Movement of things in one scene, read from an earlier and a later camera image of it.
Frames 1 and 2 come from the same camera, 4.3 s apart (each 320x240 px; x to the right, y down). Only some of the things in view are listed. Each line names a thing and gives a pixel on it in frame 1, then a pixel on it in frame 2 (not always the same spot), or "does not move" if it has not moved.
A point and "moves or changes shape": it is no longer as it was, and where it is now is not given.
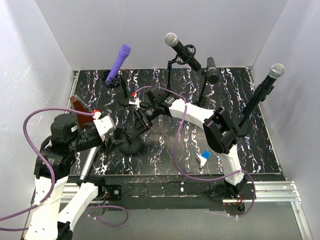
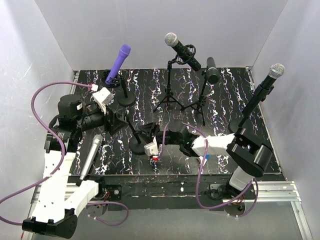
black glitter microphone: x=171 y=40 does not move
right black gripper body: x=141 y=117 → x=155 y=128
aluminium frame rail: x=283 y=192 does not move
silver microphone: x=89 y=159 does not move
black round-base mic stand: x=128 y=148 moves or changes shape
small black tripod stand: x=201 y=99 does not move
